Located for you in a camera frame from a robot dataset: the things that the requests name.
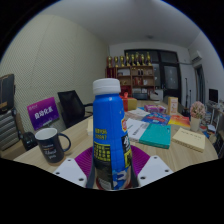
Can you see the dark framed glass door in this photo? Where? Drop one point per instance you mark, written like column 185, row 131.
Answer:
column 170, row 73

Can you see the teal book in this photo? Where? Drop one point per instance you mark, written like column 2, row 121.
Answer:
column 156, row 135

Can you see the wooden shelf unit with trophies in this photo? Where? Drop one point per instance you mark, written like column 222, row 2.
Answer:
column 136, row 76

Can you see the yellow gift box red ribbon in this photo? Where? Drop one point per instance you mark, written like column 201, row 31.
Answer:
column 131, row 103

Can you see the orange book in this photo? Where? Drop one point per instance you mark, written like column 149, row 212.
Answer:
column 180, row 121

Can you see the black office chair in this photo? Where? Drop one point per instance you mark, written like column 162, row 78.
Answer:
column 71, row 106

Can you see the pale yellow notepad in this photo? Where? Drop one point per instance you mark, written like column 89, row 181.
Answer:
column 90, row 126

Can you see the black monitor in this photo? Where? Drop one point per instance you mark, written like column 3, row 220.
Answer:
column 213, row 95

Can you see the purple sign board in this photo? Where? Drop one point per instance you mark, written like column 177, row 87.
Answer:
column 43, row 113

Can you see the white air conditioner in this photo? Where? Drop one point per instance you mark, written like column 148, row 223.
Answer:
column 196, row 56

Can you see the cream book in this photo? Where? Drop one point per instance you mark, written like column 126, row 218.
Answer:
column 189, row 139

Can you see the pink flowers in white pot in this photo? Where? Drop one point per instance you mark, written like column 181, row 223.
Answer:
column 197, row 110

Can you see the blue drink bottle white cap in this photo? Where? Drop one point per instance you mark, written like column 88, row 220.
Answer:
column 110, row 130

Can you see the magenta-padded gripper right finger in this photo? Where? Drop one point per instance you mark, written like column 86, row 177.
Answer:
column 155, row 168

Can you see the black mug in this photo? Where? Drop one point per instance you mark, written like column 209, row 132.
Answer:
column 50, row 145

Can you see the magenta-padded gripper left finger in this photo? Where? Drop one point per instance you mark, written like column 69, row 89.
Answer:
column 70, row 171

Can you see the white book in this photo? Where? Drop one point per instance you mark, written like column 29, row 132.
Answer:
column 136, row 129

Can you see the white printed booklet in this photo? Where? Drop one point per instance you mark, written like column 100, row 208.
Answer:
column 137, row 113

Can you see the flat round red coaster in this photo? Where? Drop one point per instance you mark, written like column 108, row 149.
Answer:
column 97, row 184

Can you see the pink box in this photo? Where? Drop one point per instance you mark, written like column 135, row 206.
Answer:
column 155, row 108

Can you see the small orange standing box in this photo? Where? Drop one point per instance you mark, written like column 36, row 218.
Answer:
column 172, row 106

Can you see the blue colourful book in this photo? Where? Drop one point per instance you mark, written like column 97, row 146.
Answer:
column 156, row 118

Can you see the silver ribbed suitcase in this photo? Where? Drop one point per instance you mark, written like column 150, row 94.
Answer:
column 8, row 130

